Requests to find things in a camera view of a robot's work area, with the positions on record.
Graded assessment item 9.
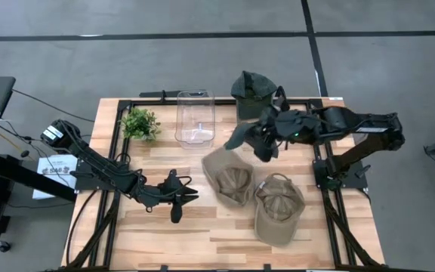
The dark green baseball cap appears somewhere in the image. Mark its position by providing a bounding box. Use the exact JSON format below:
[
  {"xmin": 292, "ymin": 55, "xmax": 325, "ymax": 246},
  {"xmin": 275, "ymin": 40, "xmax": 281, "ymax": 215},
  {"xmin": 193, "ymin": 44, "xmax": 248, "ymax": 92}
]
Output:
[
  {"xmin": 224, "ymin": 120, "xmax": 260, "ymax": 151},
  {"xmin": 230, "ymin": 70, "xmax": 279, "ymax": 122}
]

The black looped gripper cable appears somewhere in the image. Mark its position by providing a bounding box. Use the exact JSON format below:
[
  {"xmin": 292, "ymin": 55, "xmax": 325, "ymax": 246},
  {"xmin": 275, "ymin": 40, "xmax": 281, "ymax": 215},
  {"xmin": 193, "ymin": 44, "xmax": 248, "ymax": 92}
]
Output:
[{"xmin": 147, "ymin": 175, "xmax": 194, "ymax": 199}]

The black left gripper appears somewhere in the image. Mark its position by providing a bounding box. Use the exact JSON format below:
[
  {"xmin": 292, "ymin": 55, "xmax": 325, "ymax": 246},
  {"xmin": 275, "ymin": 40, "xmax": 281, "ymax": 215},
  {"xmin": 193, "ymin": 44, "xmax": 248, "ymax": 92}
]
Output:
[{"xmin": 141, "ymin": 168, "xmax": 200, "ymax": 224}]

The long black floor cable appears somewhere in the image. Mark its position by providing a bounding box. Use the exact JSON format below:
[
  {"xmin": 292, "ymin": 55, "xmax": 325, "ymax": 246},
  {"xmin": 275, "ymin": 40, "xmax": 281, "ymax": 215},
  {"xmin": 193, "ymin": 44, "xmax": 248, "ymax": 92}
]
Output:
[{"xmin": 12, "ymin": 88, "xmax": 96, "ymax": 124}]

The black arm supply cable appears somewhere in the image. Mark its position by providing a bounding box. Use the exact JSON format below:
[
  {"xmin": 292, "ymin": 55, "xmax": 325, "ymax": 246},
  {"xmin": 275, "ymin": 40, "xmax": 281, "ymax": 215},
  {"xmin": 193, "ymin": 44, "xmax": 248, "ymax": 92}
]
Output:
[{"xmin": 65, "ymin": 188, "xmax": 103, "ymax": 267}]

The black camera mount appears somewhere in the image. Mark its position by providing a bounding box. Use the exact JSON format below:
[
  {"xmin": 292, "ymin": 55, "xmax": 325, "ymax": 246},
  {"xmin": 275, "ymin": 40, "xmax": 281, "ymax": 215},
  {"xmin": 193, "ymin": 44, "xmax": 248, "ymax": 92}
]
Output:
[{"xmin": 276, "ymin": 85, "xmax": 288, "ymax": 110}]

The beige baseball cap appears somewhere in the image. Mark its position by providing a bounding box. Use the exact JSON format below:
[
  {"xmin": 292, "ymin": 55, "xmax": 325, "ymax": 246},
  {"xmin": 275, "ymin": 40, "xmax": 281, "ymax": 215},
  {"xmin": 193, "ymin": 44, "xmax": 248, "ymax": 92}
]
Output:
[
  {"xmin": 201, "ymin": 147, "xmax": 255, "ymax": 208},
  {"xmin": 254, "ymin": 172, "xmax": 306, "ymax": 247}
]

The clear plastic bin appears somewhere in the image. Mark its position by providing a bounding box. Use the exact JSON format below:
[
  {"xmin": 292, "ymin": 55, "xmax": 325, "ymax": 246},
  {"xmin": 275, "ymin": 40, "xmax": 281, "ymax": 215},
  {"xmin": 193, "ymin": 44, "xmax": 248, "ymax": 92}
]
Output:
[
  {"xmin": 235, "ymin": 89, "xmax": 279, "ymax": 131},
  {"xmin": 174, "ymin": 89, "xmax": 216, "ymax": 149}
]

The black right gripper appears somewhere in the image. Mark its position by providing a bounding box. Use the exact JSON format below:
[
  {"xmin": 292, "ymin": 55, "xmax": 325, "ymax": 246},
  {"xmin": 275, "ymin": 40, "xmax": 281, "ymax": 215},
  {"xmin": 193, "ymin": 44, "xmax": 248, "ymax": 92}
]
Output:
[{"xmin": 254, "ymin": 105, "xmax": 311, "ymax": 164}]

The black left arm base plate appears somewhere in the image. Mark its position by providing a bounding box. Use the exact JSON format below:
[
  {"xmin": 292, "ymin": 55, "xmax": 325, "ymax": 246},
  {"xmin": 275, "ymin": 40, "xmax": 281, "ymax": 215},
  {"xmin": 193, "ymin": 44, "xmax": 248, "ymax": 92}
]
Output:
[{"xmin": 74, "ymin": 158, "xmax": 128, "ymax": 192}]

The white printed paper sheet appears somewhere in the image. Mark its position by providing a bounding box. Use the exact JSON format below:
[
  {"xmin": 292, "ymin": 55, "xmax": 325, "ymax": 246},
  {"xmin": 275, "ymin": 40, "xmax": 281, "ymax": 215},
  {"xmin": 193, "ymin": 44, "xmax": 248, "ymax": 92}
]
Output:
[{"xmin": 32, "ymin": 153, "xmax": 79, "ymax": 200}]

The small green potted plant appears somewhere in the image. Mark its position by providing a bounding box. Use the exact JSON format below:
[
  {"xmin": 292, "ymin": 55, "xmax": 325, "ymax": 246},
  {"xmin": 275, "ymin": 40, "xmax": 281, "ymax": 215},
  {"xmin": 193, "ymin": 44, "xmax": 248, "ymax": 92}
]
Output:
[{"xmin": 120, "ymin": 107, "xmax": 162, "ymax": 143}]

